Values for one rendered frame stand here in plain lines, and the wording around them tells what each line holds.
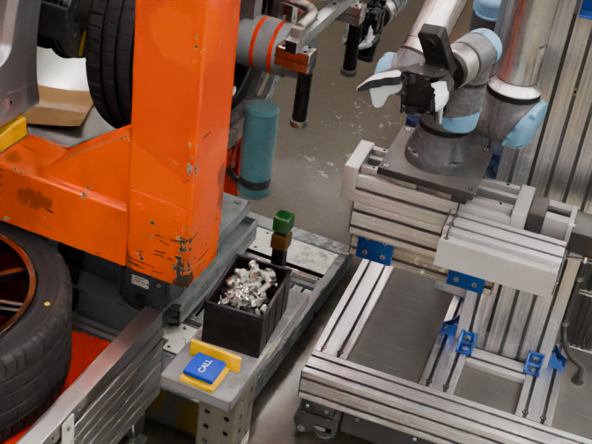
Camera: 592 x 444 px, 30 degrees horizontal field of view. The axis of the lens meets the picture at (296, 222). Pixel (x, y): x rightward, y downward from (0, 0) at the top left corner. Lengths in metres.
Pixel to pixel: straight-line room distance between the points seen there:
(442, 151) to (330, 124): 1.88
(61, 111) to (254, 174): 1.50
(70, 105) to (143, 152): 1.92
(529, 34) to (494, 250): 0.48
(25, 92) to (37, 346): 0.63
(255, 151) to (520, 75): 0.80
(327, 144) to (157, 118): 1.92
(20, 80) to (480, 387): 1.36
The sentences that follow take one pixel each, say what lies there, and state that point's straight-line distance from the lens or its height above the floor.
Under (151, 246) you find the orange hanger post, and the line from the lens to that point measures 2.49.
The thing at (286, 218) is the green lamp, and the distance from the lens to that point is 2.53.
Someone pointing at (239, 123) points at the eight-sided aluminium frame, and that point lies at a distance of 2.97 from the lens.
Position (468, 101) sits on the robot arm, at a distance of 2.11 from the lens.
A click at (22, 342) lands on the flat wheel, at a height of 0.50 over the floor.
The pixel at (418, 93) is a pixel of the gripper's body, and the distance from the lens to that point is 1.94.
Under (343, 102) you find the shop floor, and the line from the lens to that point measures 4.50.
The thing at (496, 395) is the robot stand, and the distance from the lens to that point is 2.87.
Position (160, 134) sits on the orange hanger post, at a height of 0.90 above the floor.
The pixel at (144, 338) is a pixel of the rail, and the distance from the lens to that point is 2.62.
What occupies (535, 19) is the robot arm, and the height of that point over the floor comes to 1.22.
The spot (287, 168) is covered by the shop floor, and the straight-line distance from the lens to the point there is 4.00.
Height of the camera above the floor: 2.07
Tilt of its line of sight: 34 degrees down
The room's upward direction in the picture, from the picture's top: 8 degrees clockwise
